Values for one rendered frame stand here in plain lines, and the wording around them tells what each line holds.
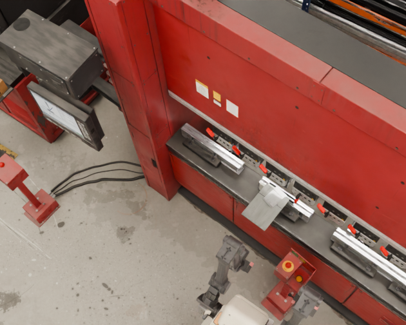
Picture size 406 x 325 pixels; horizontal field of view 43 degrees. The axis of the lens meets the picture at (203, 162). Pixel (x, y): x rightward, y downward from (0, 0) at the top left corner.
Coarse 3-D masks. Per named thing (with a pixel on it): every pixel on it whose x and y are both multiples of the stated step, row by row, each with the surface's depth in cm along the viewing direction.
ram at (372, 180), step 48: (192, 48) 260; (192, 96) 302; (240, 96) 263; (288, 96) 234; (288, 144) 267; (336, 144) 237; (384, 144) 212; (336, 192) 271; (384, 192) 240; (384, 240) 275
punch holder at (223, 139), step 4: (216, 128) 313; (216, 132) 317; (220, 132) 313; (216, 136) 321; (220, 136) 317; (224, 136) 313; (228, 136) 309; (220, 140) 322; (224, 140) 317; (228, 140) 314; (232, 140) 311; (224, 144) 322; (228, 144) 318; (232, 144) 316; (236, 144) 324; (228, 148) 322
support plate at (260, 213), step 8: (264, 192) 328; (256, 200) 326; (288, 200) 325; (248, 208) 324; (256, 208) 323; (264, 208) 323; (272, 208) 323; (280, 208) 322; (248, 216) 321; (256, 216) 321; (264, 216) 321; (272, 216) 320; (256, 224) 318; (264, 224) 318
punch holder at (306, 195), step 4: (296, 184) 296; (300, 184) 292; (296, 188) 300; (300, 188) 296; (304, 188) 293; (296, 192) 303; (300, 192) 300; (304, 192) 297; (308, 192) 293; (312, 192) 290; (300, 196) 303; (304, 196) 300; (308, 196) 297; (312, 196) 294; (316, 196) 290; (304, 200) 304; (308, 200) 301; (312, 200) 297; (316, 200) 305; (312, 204) 301
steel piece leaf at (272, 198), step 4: (272, 192) 327; (268, 196) 326; (272, 196) 326; (276, 196) 326; (280, 196) 326; (264, 200) 324; (268, 200) 325; (272, 200) 325; (276, 200) 325; (280, 200) 325; (272, 204) 324
